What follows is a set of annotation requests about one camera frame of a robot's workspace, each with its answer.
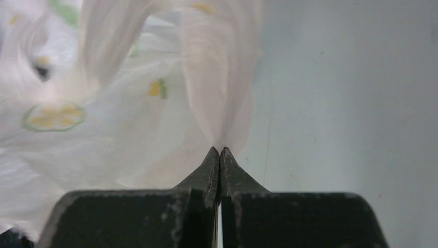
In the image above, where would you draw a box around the white plastic bag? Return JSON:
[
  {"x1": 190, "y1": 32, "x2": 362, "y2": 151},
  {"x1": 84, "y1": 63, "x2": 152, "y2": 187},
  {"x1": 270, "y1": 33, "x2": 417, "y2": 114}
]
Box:
[{"x1": 1, "y1": 1, "x2": 263, "y2": 241}]

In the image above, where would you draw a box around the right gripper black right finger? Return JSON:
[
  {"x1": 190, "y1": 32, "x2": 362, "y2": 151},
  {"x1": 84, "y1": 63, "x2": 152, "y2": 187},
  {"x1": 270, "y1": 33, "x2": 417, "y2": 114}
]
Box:
[{"x1": 220, "y1": 148, "x2": 388, "y2": 247}]

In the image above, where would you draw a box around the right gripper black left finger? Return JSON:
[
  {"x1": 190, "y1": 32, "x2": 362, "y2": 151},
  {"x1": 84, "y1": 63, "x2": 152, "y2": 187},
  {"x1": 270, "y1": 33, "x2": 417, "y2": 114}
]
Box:
[{"x1": 37, "y1": 148, "x2": 220, "y2": 247}]

